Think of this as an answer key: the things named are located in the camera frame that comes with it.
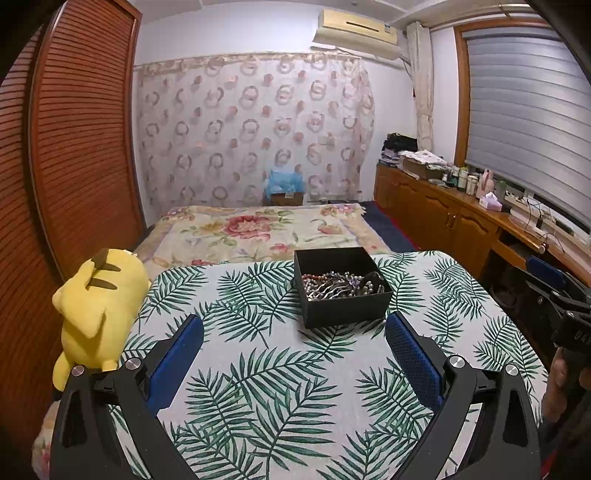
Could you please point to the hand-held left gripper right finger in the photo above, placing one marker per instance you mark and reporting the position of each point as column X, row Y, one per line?
column 415, row 360

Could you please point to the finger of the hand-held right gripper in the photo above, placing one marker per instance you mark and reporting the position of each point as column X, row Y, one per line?
column 547, row 270

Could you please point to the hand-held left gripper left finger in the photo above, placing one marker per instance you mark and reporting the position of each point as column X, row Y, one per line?
column 178, row 360

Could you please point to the black jewelry box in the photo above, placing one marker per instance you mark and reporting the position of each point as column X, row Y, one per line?
column 346, row 309

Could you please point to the person's right hand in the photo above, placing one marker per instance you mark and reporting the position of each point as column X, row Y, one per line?
column 556, row 383

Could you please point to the white flat box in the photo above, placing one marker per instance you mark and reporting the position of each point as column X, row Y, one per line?
column 531, row 216

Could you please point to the white power strip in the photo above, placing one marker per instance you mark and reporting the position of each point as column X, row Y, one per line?
column 515, row 199

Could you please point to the pink tissue box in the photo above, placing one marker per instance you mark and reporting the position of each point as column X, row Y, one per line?
column 490, row 202

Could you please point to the yellow plush toy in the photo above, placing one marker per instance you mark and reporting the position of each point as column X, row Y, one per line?
column 92, row 314

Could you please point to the green leaf print cloth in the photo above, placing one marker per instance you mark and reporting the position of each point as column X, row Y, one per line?
column 277, row 369

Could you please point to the beaded jewellery in box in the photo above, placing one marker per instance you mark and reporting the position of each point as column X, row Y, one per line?
column 353, row 280

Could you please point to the pink rabbit figure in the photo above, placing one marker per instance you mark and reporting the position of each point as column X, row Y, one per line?
column 487, row 182

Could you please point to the silver wavy hair comb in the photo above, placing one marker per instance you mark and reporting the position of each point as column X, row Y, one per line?
column 328, row 293

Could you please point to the group of cosmetic bottles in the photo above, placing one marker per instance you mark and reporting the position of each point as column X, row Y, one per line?
column 464, row 182

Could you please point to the long wooden cabinet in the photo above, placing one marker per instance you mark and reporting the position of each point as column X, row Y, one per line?
column 438, row 212

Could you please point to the dark blue bed sheet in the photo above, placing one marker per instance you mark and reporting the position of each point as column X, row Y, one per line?
column 383, row 226

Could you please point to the floral blanket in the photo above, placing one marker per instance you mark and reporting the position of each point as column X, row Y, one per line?
column 240, row 230

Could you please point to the grey window blind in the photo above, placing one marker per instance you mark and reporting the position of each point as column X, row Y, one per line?
column 521, row 115

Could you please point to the floral patterned cloth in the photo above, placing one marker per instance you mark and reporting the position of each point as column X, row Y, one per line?
column 429, row 158

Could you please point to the shallow cardboard box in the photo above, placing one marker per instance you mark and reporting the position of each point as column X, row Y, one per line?
column 415, row 170

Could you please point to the stack of folded clothes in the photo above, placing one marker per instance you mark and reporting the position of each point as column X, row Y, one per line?
column 397, row 147

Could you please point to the small cardboard box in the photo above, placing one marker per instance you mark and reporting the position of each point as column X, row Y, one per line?
column 286, row 199

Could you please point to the blue plastic bag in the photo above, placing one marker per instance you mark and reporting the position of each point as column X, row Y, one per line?
column 284, row 180

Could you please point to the cream tied window curtain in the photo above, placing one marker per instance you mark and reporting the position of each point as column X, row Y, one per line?
column 422, row 92

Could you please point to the circle pattern sheer curtain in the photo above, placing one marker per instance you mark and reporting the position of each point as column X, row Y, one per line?
column 254, row 129

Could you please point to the cream wall air conditioner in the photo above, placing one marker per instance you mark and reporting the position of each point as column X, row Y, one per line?
column 355, row 27

